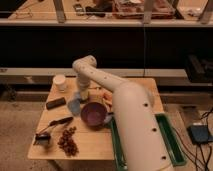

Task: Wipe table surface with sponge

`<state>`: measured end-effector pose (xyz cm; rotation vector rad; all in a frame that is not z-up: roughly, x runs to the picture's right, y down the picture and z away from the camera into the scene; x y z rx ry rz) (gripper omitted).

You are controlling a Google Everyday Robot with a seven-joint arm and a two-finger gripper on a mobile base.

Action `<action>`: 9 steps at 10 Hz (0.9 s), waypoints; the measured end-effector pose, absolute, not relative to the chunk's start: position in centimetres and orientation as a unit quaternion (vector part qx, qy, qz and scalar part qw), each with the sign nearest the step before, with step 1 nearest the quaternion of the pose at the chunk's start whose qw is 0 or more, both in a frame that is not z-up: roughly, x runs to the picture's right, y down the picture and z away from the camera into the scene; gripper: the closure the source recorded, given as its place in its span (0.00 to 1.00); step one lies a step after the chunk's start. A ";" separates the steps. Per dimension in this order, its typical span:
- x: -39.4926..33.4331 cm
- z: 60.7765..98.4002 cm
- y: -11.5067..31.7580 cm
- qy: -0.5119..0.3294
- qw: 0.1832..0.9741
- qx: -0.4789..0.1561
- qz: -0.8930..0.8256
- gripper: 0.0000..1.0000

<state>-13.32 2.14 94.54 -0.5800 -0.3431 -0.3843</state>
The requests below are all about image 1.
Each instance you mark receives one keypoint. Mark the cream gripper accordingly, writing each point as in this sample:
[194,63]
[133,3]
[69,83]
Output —
[84,93]

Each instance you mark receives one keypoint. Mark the light blue sponge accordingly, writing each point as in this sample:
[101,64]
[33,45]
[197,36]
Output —
[74,104]

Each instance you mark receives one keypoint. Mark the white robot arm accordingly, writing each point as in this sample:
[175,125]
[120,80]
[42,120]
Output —
[141,140]

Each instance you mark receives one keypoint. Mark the yellow toy food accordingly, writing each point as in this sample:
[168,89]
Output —
[95,96]

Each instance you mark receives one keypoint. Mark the orange toy fruit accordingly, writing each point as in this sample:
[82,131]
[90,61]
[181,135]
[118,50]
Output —
[107,98]

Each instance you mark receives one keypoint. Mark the purple bowl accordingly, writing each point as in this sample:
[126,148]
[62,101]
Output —
[93,114]

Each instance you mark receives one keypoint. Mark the white paper cup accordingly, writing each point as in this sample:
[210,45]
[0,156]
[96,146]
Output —
[60,82]

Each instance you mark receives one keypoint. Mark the dark rectangular block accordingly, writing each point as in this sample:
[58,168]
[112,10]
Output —
[55,103]

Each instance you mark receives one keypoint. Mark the wooden table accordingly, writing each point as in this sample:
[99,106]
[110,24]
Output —
[82,137]

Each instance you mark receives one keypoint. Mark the bunch of brown grapes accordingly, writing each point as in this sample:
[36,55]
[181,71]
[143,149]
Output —
[67,143]

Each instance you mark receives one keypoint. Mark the black device on shelf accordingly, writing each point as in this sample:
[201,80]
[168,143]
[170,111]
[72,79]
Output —
[79,9]

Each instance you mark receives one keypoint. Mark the red tray on shelf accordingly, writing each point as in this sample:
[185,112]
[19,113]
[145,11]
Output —
[135,9]

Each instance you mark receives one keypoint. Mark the green plastic bin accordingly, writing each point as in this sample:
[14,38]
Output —
[172,145]

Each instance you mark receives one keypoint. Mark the black power box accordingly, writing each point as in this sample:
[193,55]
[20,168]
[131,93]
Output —
[199,134]

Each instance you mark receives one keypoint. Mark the black handled brush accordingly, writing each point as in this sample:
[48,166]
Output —
[44,135]

